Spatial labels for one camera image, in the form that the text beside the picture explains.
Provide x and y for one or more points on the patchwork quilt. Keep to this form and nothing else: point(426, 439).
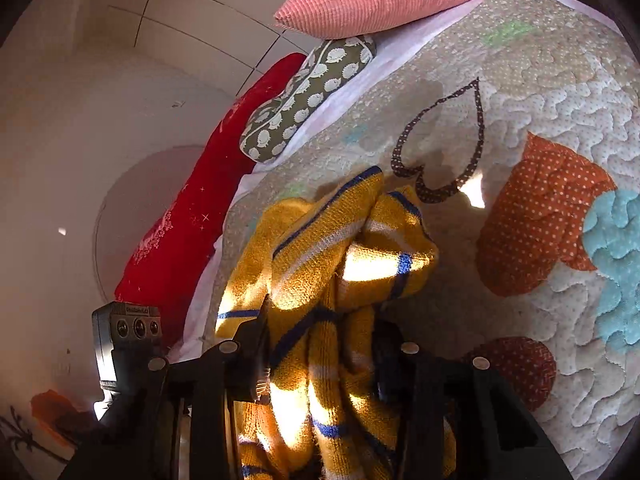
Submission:
point(525, 85)

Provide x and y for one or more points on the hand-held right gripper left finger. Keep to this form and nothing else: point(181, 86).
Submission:
point(210, 410)

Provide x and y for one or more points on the green patterned pillow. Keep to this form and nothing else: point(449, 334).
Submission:
point(305, 100)

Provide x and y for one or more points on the yellow striped sweater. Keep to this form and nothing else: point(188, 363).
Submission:
point(320, 240)

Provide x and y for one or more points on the white glossy wardrobe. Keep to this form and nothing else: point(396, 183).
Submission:
point(200, 20)

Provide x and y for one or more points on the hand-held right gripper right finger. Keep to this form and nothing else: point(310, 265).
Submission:
point(430, 400)

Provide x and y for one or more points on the red pillow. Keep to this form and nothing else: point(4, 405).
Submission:
point(185, 230)

